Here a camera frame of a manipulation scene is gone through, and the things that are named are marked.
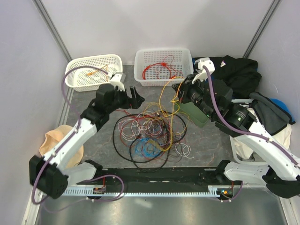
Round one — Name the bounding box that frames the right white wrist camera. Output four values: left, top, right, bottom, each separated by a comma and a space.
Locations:
192, 57, 215, 84

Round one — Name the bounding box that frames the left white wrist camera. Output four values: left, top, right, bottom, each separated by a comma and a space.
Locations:
109, 72, 125, 91

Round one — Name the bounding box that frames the white cloth garment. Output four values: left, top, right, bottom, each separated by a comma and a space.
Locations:
231, 105, 292, 162

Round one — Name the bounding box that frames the left white perforated basket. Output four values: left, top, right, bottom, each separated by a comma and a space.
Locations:
65, 54, 123, 92

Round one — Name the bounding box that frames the white laundry bin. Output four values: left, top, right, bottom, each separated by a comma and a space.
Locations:
229, 99, 293, 166

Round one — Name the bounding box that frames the white thin cable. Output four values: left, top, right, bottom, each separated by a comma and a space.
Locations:
117, 117, 195, 160

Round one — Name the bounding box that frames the black and blue jacket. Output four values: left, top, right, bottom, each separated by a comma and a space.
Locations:
192, 55, 262, 100

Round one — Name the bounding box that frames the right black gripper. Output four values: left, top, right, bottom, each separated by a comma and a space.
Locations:
172, 73, 217, 120

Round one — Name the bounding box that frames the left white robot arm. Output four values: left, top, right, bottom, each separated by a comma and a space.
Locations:
29, 84, 145, 199

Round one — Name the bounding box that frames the white perforated basket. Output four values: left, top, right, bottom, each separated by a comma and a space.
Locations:
65, 54, 123, 92
134, 47, 194, 87

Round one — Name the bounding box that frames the yellow ethernet cable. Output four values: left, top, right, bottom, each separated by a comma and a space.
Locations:
85, 65, 111, 83

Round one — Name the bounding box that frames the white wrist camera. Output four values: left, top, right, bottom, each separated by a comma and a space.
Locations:
109, 72, 125, 91
192, 57, 215, 84

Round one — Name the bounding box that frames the grey slotted cable duct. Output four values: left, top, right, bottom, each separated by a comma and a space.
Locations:
62, 185, 233, 197

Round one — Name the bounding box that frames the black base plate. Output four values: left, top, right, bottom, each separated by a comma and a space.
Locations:
75, 167, 235, 194

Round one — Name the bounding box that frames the yellow thin wire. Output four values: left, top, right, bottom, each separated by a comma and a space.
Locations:
142, 76, 190, 152

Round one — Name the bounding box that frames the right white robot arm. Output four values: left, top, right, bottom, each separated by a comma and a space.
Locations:
172, 75, 300, 199

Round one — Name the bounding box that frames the beige bucket hat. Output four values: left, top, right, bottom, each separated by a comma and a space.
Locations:
39, 125, 84, 168

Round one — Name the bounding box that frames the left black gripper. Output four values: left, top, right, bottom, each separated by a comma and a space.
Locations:
107, 86, 144, 113

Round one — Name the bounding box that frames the blue cloth item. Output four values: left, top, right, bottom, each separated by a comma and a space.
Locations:
270, 98, 295, 122

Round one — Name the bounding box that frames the red thin wire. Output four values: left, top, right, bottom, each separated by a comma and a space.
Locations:
155, 54, 184, 80

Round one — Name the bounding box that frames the right white perforated basket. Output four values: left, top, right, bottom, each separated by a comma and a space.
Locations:
134, 47, 194, 87

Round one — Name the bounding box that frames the grey black-trimmed garment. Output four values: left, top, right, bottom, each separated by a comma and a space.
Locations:
250, 92, 295, 136

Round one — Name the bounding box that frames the blue thin cable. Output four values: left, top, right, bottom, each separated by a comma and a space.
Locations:
134, 138, 165, 159

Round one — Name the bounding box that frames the green plastic tray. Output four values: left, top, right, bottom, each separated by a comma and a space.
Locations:
174, 102, 209, 128

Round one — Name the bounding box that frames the black thick cable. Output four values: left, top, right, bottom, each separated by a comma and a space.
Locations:
112, 112, 188, 173

